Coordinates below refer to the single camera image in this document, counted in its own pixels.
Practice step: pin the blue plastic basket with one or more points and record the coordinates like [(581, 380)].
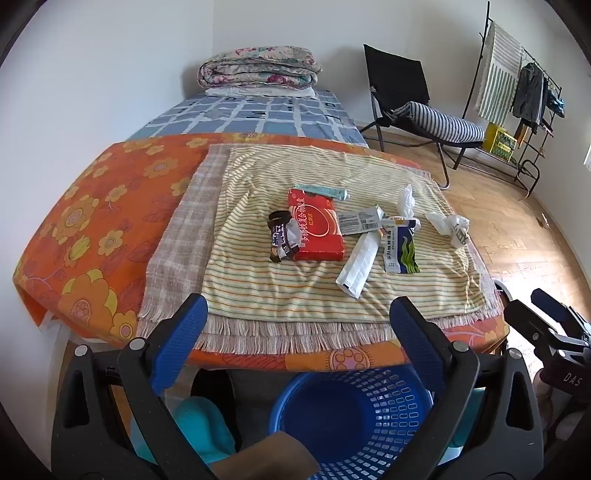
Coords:
[(351, 415)]

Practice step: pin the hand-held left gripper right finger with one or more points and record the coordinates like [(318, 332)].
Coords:
[(415, 337)]

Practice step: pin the black metal clothes rack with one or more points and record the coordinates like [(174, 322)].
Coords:
[(531, 152)]

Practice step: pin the red flat box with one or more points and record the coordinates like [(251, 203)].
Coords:
[(318, 230)]

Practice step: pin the black folding chair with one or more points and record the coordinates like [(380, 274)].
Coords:
[(392, 78)]

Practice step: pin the small orange white wrapper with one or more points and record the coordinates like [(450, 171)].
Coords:
[(392, 222)]

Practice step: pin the yellow striped towel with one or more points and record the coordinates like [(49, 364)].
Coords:
[(277, 286)]

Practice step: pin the green striped hanging towel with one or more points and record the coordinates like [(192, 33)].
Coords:
[(498, 69)]

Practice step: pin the person's right hand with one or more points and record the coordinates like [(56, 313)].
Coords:
[(551, 406)]

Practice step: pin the folded floral quilt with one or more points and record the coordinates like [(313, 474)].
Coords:
[(258, 67)]

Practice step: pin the small brown floor item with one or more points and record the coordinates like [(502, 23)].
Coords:
[(544, 220)]

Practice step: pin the long white packet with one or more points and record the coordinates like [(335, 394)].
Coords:
[(358, 267)]

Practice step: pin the striped seat cushion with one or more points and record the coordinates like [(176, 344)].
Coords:
[(438, 122)]

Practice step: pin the grey barcode sachet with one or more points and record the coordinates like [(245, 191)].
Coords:
[(358, 220)]

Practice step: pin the yellow plastic crate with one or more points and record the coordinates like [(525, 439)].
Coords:
[(501, 143)]

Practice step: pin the dark brown snack wrapper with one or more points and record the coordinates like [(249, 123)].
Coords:
[(285, 242)]

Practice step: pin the white folded sheet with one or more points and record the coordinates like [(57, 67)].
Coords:
[(258, 92)]

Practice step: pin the dark hanging jacket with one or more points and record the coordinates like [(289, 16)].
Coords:
[(528, 97)]

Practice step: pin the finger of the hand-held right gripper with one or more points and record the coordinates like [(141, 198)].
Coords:
[(551, 304), (526, 318)]

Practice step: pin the crumpled white plastic bag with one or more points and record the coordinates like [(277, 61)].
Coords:
[(450, 226)]

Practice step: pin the crumpled white tissue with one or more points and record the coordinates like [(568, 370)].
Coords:
[(406, 198)]

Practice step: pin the blue plaid bed sheet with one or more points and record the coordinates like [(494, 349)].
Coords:
[(258, 115)]

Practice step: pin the orange floral blanket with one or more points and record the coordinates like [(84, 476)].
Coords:
[(101, 221)]

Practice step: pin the beige plaid fringed cloth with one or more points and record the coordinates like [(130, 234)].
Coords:
[(184, 240)]

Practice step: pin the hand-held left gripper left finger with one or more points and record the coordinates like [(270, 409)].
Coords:
[(180, 341)]

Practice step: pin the teal hanging garment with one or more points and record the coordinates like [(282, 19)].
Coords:
[(556, 104)]

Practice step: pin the teal tube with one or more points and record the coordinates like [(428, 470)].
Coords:
[(323, 190)]

